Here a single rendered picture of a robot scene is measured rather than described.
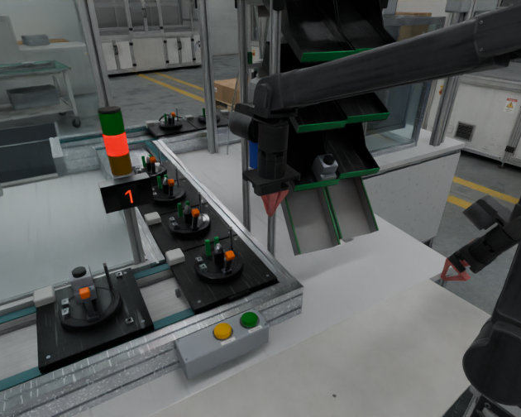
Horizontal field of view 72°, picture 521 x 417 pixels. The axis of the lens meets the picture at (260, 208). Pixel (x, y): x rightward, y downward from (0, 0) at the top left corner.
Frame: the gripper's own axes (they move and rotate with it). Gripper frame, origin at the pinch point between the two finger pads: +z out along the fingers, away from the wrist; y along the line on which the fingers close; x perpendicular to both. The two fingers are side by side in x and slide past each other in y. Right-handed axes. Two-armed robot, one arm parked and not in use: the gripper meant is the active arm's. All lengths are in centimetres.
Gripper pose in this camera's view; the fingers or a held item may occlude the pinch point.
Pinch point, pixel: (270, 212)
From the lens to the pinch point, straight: 77.2
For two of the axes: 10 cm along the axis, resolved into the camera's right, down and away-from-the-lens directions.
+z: -0.2, 8.6, 5.2
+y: -8.7, 2.4, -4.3
